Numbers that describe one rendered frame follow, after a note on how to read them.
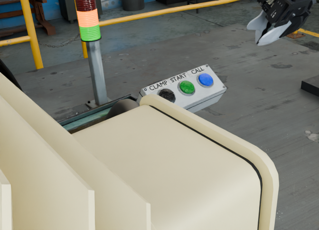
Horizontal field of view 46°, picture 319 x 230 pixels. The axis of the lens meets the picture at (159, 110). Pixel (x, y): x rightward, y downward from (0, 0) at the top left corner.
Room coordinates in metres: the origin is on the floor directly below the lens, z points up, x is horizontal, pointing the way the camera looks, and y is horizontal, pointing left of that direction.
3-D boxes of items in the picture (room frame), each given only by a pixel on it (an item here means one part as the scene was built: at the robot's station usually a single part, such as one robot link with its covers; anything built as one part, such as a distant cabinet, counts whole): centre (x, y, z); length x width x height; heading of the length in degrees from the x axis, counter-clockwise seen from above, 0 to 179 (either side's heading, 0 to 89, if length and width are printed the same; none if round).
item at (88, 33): (1.13, 0.20, 1.05); 0.06 x 0.06 x 0.04
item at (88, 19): (1.13, 0.20, 1.10); 0.06 x 0.06 x 0.04
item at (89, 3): (1.13, 0.20, 1.14); 0.06 x 0.06 x 0.04
